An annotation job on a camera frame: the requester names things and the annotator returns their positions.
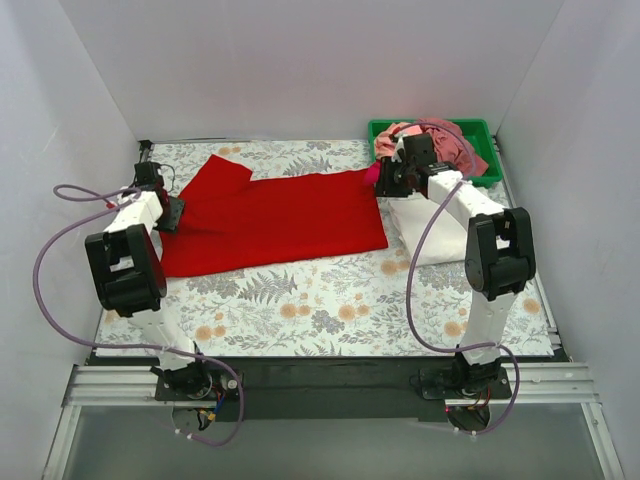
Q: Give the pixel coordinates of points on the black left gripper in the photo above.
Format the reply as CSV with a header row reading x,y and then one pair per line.
x,y
173,215

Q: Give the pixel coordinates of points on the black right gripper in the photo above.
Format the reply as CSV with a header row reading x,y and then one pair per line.
x,y
388,179

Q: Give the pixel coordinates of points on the red t shirt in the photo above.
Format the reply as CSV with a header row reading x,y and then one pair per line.
x,y
232,221

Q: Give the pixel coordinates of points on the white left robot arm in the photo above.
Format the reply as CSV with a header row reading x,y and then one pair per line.
x,y
129,279

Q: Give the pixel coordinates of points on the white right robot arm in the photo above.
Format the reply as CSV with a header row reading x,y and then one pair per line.
x,y
499,261

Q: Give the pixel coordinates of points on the magenta t shirt in bin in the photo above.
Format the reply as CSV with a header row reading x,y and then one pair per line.
x,y
372,175

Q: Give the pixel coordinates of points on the peach t shirt in bin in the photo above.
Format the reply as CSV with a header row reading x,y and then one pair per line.
x,y
384,144

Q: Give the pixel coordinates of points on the dusty pink t shirt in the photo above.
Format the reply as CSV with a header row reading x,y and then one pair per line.
x,y
451,146

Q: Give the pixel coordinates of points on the folded white t shirt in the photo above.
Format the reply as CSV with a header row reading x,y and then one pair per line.
x,y
445,242

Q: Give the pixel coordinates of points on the green plastic bin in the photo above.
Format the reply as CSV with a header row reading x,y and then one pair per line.
x,y
475,131

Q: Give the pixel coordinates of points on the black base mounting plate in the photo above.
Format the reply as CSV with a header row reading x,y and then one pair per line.
x,y
332,388

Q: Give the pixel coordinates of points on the aluminium frame rail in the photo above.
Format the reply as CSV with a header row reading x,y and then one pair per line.
x,y
540,383

